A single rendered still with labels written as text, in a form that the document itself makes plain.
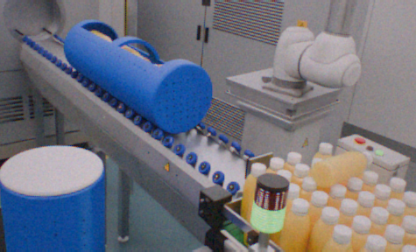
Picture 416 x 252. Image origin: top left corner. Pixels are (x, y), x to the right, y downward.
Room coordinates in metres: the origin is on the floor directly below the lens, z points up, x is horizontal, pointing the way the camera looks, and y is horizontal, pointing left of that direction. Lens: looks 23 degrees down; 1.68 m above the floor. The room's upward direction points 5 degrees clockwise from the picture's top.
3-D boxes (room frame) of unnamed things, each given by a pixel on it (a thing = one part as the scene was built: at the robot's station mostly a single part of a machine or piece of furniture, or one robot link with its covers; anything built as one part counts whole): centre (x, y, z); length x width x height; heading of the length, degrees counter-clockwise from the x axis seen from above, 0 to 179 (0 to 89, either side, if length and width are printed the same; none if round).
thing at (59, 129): (2.90, 1.05, 0.31); 0.06 x 0.06 x 0.63; 39
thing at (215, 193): (1.11, -0.04, 0.95); 0.10 x 0.07 x 0.10; 129
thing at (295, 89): (1.93, -0.32, 1.10); 0.22 x 0.18 x 0.06; 58
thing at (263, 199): (0.75, -0.13, 1.23); 0.06 x 0.06 x 0.04
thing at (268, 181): (0.75, -0.13, 1.18); 0.06 x 0.06 x 0.16
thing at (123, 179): (2.13, 0.43, 0.31); 0.06 x 0.06 x 0.63; 39
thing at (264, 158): (1.27, -0.17, 0.99); 0.10 x 0.02 x 0.12; 129
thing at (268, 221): (0.75, -0.13, 1.18); 0.06 x 0.06 x 0.05
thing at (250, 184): (1.10, -0.15, 0.99); 0.07 x 0.07 x 0.19
